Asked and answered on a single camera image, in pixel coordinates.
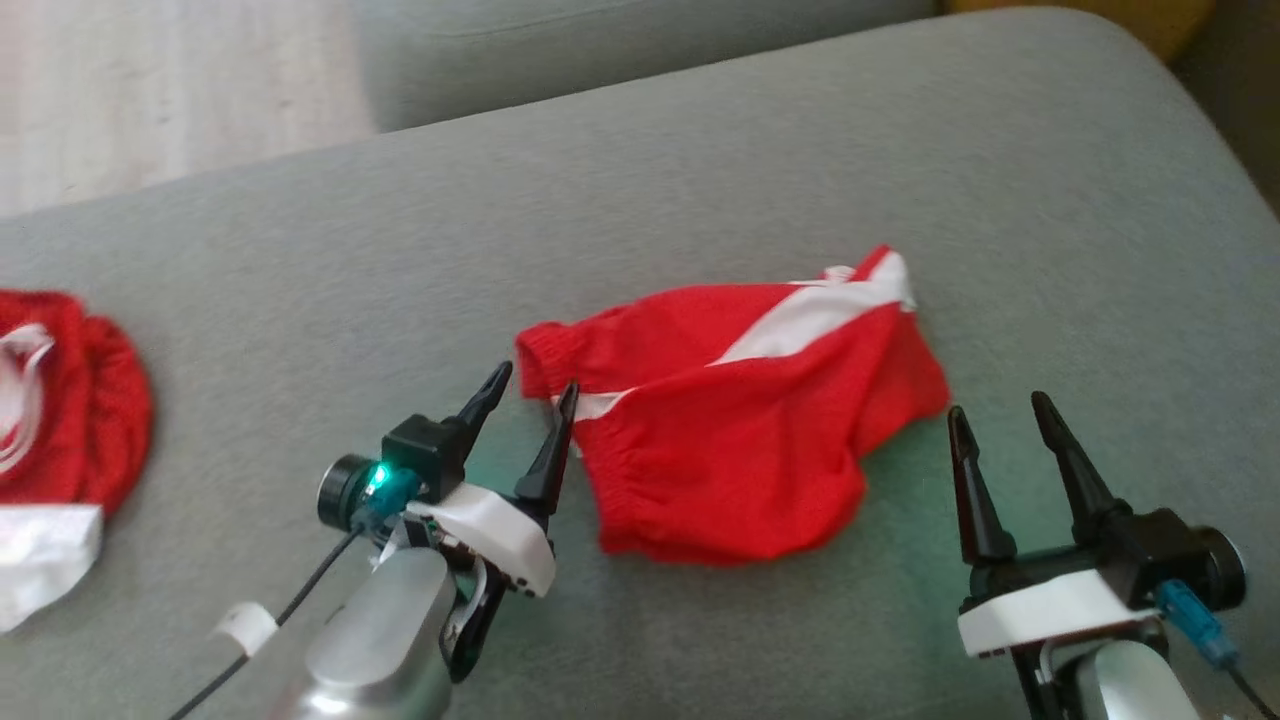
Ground small grey sofa seat cushion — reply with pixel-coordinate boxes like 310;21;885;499
352;0;936;133

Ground red basketball jersey white trim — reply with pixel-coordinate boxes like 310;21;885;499
0;290;154;633

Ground red shorts with white stripe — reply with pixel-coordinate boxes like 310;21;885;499
515;245;951;566

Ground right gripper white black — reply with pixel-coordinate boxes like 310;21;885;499
948;392;1166;720

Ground white tape tag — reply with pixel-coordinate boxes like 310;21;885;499
213;602;278;657

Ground black cable with blue plug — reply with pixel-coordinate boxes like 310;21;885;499
1155;580;1280;720

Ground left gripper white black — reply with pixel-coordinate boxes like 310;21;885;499
403;362;580;684

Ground large grey sofa seat cushion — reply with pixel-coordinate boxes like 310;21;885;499
0;8;1280;720

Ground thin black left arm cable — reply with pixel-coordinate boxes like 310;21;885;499
168;525;366;720

